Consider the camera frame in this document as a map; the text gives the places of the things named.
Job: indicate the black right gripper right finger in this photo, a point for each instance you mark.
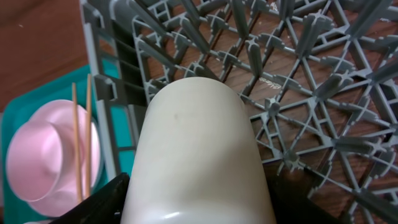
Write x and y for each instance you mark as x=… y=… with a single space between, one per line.
x=290 y=204

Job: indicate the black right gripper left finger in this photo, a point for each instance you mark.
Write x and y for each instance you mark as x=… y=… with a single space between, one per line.
x=103 y=207

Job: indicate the cream white cup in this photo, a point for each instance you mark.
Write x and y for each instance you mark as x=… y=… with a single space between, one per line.
x=197 y=160

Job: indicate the grey dishwasher rack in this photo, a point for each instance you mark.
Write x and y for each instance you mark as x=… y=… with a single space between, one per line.
x=335 y=82

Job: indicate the right wooden chopstick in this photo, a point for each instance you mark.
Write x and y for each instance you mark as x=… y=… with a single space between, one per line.
x=88 y=137

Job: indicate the wooden chopstick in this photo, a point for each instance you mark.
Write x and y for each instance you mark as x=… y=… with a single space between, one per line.
x=79 y=192
x=88 y=137

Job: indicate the pink plate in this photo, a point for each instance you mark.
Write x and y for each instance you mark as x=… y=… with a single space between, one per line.
x=40 y=160

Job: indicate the teal plastic tray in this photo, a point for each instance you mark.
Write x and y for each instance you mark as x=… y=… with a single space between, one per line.
x=20 y=109

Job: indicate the left wooden chopstick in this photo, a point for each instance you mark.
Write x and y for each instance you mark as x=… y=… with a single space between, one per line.
x=79 y=192

